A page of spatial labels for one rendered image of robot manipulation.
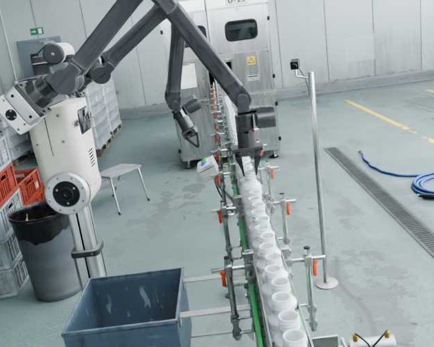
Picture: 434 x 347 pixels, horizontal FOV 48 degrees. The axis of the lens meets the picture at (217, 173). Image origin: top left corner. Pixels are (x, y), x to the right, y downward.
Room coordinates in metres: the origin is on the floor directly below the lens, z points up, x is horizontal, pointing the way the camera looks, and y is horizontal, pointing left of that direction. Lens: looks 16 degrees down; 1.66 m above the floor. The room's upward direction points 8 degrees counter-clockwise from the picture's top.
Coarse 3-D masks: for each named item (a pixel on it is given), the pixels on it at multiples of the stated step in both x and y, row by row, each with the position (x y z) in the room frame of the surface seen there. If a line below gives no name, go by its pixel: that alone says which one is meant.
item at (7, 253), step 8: (8, 240) 3.41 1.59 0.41; (16, 240) 3.56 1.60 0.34; (0, 248) 3.31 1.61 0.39; (8, 248) 3.35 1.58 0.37; (16, 248) 3.51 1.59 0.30; (0, 256) 3.32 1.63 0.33; (8, 256) 3.32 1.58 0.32; (16, 256) 3.46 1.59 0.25; (0, 264) 3.31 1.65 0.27; (8, 264) 3.31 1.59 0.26
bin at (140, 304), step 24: (96, 288) 1.47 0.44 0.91; (120, 288) 1.46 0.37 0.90; (144, 288) 1.46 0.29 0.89; (168, 288) 1.46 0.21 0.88; (72, 312) 1.27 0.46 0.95; (96, 312) 1.46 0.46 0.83; (120, 312) 1.47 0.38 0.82; (144, 312) 1.46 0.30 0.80; (168, 312) 1.46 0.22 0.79; (192, 312) 1.21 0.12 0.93; (216, 312) 1.20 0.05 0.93; (72, 336) 1.16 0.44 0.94; (96, 336) 1.16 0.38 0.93; (120, 336) 1.16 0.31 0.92; (144, 336) 1.16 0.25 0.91; (168, 336) 1.16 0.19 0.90; (192, 336) 1.41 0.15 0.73
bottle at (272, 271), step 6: (276, 264) 0.97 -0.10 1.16; (270, 270) 0.97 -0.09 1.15; (276, 270) 0.97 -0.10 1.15; (270, 276) 0.94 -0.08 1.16; (276, 276) 0.94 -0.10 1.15; (282, 276) 0.95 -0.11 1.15; (270, 282) 0.94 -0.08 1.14; (264, 288) 0.95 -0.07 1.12; (270, 288) 0.93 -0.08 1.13; (264, 294) 0.94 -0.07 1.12; (270, 294) 0.93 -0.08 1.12; (264, 300) 0.94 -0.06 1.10
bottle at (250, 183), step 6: (246, 174) 1.53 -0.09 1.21; (252, 174) 1.53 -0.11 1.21; (246, 180) 1.53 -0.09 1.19; (252, 180) 1.53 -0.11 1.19; (246, 186) 1.52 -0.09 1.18; (252, 186) 1.52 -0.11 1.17; (258, 186) 1.52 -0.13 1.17; (246, 192) 1.52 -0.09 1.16; (246, 198) 1.52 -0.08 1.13; (246, 204) 1.52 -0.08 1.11; (246, 210) 1.53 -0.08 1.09
